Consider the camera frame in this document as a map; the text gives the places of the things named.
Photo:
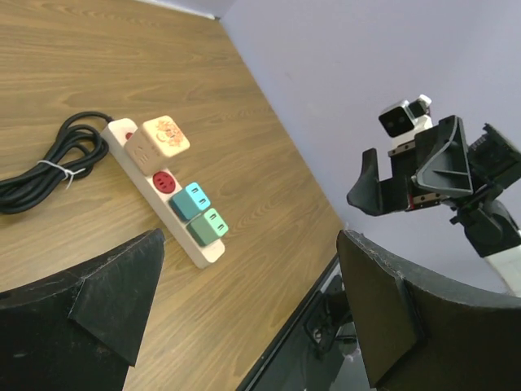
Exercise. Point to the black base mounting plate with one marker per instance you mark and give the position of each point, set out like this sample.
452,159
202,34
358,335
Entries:
315,349

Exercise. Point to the teal blue USB charger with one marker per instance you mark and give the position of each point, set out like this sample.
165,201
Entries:
189,202

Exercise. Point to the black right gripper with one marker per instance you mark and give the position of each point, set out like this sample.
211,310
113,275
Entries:
435,164

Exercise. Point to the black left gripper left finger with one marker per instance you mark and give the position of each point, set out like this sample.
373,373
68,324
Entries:
81,328

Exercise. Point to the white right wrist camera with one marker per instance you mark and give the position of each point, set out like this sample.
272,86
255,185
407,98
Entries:
403,120

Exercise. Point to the green USB charger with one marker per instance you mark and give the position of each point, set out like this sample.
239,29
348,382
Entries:
207,228

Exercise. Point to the white power strip red sockets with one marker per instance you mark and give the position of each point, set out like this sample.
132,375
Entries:
157,189

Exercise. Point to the beige cube adapter dragon print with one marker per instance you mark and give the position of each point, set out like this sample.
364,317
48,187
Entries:
155,142

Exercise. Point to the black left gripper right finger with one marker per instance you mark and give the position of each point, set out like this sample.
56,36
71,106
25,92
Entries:
419,330

